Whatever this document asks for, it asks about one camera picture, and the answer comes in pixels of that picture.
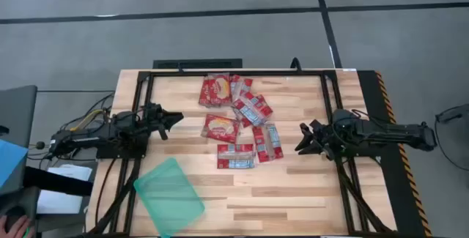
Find dark grey chair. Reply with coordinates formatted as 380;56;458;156
0;85;39;149

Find black floor vent grille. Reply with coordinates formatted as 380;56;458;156
152;58;243;70

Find black bar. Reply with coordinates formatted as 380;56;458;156
22;166;95;197

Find black mat with hazard stripe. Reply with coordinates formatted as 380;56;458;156
357;70;434;238

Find yellow cable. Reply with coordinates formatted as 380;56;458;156
69;108;106;133

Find blue folder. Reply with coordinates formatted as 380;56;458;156
0;138;29;190

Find white paper sheet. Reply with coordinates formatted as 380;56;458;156
36;164;93;215

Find black metal table frame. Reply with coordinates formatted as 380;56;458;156
86;70;395;237

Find black cable under table frame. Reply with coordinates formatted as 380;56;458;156
94;157;115;228

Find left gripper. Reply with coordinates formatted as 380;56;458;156
141;102;184;141

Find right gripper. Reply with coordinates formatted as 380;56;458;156
295;119;336;160

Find person's hand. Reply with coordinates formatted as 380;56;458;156
0;214;36;238

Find popcorn bag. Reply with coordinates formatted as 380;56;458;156
229;74;254;102
231;91;274;128
200;114;241;144
198;72;232;108
251;122;285;164
216;143;256;170

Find teal plastic basket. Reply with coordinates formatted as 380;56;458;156
133;157;206;238

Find dark grey padded seat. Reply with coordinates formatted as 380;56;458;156
0;186;41;231

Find black cable bundle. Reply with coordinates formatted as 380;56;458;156
58;93;115;133

